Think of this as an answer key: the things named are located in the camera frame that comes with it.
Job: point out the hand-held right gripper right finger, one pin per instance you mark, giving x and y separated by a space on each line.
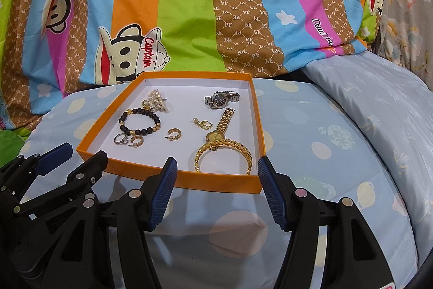
270 187

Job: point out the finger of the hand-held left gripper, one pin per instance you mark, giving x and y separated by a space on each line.
54 156
89 170

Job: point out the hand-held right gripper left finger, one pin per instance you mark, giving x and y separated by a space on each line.
162 194

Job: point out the orange cardboard box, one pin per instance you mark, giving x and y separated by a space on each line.
216 182

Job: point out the gold hoop earring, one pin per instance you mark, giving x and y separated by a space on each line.
139 139
176 130

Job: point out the gold wristwatch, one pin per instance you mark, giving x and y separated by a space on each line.
213 136

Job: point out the gold clip earring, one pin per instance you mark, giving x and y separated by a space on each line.
197 120

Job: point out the light blue planet quilt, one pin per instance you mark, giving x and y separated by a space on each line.
304 157

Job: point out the silver wristwatch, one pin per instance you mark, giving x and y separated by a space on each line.
216 100

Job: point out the pale blue leaf-print pillow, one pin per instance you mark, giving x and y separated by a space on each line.
372 99

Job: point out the striped cartoon monkey blanket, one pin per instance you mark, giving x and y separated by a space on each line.
189 4

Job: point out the grey floral cloth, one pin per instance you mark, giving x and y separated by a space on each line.
406 4

